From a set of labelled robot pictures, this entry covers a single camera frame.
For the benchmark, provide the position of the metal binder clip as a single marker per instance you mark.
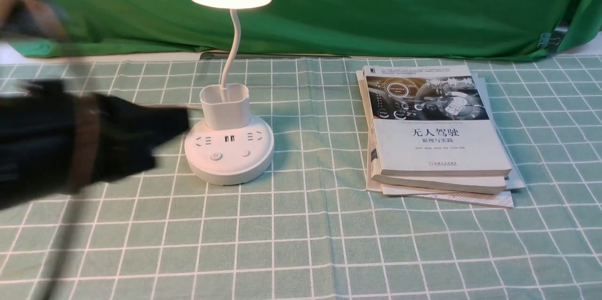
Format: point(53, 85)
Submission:
point(550, 41)

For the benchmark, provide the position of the black gloved hand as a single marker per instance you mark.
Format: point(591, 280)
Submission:
point(130, 134)

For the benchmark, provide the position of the white desk lamp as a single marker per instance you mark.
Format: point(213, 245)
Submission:
point(230, 146)

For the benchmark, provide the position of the bottom book in stack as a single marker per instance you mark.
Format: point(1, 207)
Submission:
point(502, 200)

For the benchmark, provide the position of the green backdrop cloth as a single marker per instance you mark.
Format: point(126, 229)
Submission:
point(486, 29)

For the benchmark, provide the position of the book in stack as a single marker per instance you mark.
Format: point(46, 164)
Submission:
point(502, 200)
point(491, 185)

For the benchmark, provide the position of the green checkered tablecloth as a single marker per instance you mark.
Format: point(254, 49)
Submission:
point(308, 229)

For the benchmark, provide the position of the white top book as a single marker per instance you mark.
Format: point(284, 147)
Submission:
point(431, 121)

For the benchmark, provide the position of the middle book in stack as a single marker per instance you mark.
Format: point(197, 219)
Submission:
point(491, 185)

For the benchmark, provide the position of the black sleeved forearm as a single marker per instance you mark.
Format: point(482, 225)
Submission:
point(49, 142)

